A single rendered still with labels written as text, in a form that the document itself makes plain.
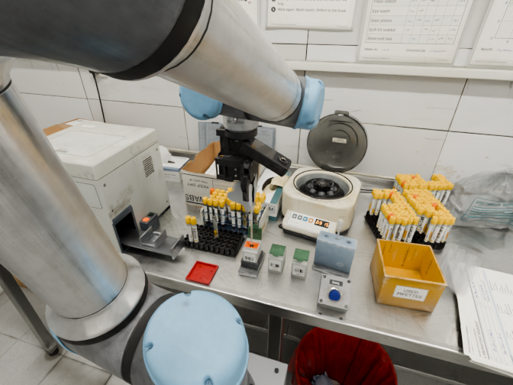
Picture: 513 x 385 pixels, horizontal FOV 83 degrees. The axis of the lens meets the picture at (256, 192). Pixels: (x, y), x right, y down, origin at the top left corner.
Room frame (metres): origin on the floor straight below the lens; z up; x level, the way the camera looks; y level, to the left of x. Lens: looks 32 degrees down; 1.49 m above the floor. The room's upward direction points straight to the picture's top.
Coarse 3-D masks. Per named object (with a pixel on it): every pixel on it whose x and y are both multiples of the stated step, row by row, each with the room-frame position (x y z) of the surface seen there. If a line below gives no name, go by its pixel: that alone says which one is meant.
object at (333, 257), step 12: (324, 240) 0.59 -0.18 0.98; (336, 240) 0.59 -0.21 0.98; (348, 240) 0.59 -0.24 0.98; (324, 252) 0.58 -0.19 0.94; (336, 252) 0.57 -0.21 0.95; (348, 252) 0.56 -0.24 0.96; (324, 264) 0.58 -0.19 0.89; (336, 264) 0.57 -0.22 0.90; (348, 264) 0.55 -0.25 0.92; (336, 276) 0.55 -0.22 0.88; (348, 276) 0.54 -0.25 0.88
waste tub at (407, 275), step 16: (384, 240) 0.59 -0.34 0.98; (384, 256) 0.58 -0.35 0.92; (400, 256) 0.57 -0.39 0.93; (416, 256) 0.57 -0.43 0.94; (432, 256) 0.53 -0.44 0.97; (384, 272) 0.47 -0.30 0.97; (400, 272) 0.56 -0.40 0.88; (416, 272) 0.56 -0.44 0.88; (432, 272) 0.50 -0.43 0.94; (384, 288) 0.46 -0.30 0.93; (400, 288) 0.46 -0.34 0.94; (416, 288) 0.45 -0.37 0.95; (432, 288) 0.44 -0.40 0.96; (384, 304) 0.46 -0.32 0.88; (400, 304) 0.45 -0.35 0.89; (416, 304) 0.45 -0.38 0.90; (432, 304) 0.44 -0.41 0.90
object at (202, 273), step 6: (198, 264) 0.59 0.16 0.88; (204, 264) 0.59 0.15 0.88; (210, 264) 0.59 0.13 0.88; (192, 270) 0.57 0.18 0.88; (198, 270) 0.57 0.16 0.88; (204, 270) 0.57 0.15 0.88; (210, 270) 0.57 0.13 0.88; (216, 270) 0.57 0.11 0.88; (186, 276) 0.55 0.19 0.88; (192, 276) 0.55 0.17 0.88; (198, 276) 0.55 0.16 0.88; (204, 276) 0.55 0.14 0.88; (210, 276) 0.55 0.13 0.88; (198, 282) 0.53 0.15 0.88; (204, 282) 0.52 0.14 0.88; (210, 282) 0.53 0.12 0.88
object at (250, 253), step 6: (258, 240) 0.61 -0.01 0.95; (246, 246) 0.59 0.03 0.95; (252, 246) 0.60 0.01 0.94; (258, 246) 0.59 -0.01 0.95; (246, 252) 0.57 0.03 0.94; (252, 252) 0.57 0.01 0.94; (258, 252) 0.58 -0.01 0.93; (246, 258) 0.57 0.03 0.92; (252, 258) 0.57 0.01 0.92; (258, 258) 0.58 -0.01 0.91
